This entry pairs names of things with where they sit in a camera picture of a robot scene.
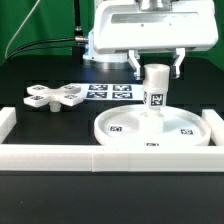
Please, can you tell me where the white sheet with markers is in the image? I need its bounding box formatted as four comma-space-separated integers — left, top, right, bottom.
77, 83, 143, 101

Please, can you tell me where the black cable bundle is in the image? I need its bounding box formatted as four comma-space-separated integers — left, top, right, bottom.
1, 37, 90, 66

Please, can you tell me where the white cross-shaped table base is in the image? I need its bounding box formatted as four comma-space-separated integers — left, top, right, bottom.
23, 83, 84, 112

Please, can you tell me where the white U-shaped boundary frame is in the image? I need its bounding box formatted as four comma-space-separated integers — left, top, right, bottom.
0, 107, 224, 172

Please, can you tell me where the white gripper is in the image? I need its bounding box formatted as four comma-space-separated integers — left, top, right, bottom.
93, 0, 218, 80

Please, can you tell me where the black vertical cable connector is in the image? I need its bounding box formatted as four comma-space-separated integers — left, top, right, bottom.
73, 0, 83, 36

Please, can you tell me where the white cable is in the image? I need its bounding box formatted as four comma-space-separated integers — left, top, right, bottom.
4, 0, 42, 60

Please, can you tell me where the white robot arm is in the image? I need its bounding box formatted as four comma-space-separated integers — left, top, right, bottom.
84, 0, 218, 80

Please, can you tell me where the white round table top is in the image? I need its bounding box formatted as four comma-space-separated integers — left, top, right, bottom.
94, 104, 211, 147

